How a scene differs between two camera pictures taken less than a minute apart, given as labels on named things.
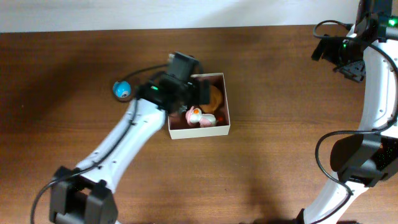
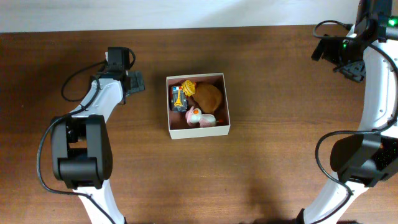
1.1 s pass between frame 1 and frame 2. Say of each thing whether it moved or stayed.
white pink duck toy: stayed
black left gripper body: moved
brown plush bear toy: stayed
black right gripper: stayed
